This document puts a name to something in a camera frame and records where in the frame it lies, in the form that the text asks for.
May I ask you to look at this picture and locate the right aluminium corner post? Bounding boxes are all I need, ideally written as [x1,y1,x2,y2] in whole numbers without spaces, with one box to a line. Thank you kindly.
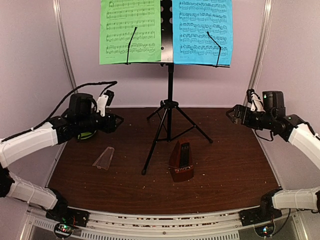
[244,0,273,101]

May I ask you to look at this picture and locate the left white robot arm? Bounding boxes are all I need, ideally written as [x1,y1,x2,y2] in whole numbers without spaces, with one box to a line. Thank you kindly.
[0,90,124,222]

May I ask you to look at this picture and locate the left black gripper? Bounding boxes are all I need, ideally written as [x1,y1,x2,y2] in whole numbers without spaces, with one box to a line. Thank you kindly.
[77,111,124,134]

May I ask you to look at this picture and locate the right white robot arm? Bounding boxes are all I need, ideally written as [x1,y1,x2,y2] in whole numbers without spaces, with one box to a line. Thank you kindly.
[226,89,320,221]

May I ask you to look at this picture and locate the left aluminium corner post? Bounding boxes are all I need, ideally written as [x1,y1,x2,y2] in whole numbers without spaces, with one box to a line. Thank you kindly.
[52,0,77,89]

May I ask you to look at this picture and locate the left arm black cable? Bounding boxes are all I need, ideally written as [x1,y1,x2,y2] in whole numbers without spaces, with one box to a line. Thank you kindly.
[0,80,118,143]

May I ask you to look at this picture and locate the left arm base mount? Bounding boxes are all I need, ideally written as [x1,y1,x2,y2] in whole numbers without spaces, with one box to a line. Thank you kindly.
[44,207,90,240]

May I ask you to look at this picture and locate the brown wooden metronome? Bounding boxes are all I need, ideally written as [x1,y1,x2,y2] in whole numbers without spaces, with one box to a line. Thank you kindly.
[168,138,194,183]

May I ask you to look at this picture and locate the green saucer plate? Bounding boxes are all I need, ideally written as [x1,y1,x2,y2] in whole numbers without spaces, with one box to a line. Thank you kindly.
[76,131,96,141]

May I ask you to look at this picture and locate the clear plastic metronome cover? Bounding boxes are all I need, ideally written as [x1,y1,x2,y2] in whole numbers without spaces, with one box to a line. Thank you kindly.
[92,146,115,171]

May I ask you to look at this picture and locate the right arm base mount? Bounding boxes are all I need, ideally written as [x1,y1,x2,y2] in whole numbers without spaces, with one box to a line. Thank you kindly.
[239,207,282,238]

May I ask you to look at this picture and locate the black music stand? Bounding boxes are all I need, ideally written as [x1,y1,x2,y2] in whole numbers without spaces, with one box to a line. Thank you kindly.
[124,0,231,176]

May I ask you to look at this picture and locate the green sheet music page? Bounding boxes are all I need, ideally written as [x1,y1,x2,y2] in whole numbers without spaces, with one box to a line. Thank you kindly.
[99,0,162,65]

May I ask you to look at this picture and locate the aluminium corner post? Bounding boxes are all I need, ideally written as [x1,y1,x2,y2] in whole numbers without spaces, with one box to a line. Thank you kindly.
[244,0,273,101]
[52,0,77,89]

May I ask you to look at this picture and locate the aluminium front rail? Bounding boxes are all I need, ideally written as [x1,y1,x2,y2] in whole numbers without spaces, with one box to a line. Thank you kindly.
[19,197,308,240]

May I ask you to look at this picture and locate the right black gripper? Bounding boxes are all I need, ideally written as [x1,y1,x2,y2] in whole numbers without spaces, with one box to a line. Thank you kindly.
[226,104,275,130]

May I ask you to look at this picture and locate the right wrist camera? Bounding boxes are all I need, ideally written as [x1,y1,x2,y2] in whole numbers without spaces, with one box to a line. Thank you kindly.
[246,88,265,112]

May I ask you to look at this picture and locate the blue sheet music page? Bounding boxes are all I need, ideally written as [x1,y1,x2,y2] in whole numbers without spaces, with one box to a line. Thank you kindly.
[172,0,234,67]

